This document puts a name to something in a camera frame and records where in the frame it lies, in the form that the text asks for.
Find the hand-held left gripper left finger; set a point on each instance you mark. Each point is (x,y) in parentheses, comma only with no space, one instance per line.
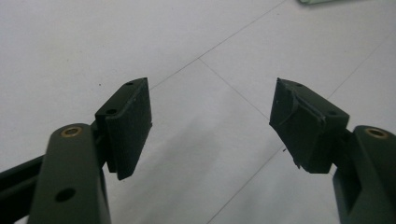
(124,130)

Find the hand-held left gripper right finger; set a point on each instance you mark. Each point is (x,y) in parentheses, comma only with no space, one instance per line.
(308,130)

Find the pale green flat object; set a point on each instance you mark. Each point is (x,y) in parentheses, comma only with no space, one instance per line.
(314,1)

